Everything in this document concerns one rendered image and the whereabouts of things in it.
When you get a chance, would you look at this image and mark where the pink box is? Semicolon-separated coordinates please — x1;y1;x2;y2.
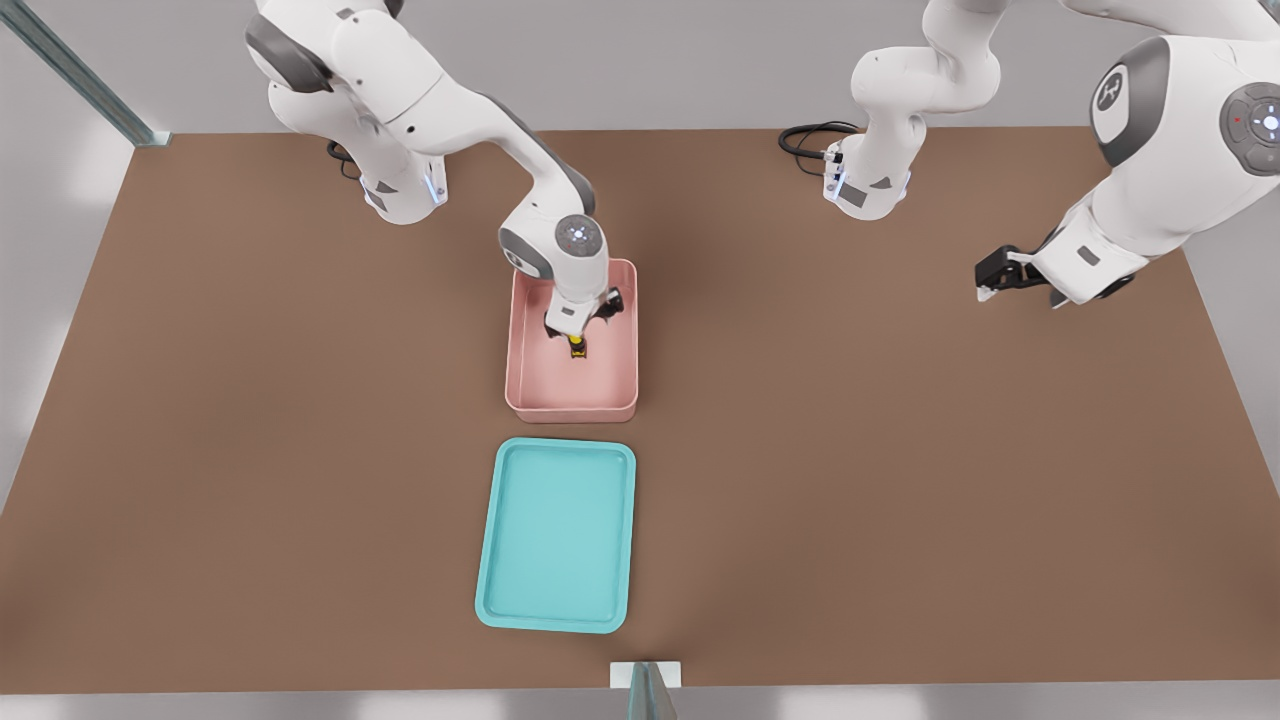
505;258;639;423

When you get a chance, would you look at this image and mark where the pale blue-green tray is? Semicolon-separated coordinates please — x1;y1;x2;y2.
475;437;637;635

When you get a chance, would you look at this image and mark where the silver frame post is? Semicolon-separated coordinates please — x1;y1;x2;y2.
610;661;682;720
0;0;172;149

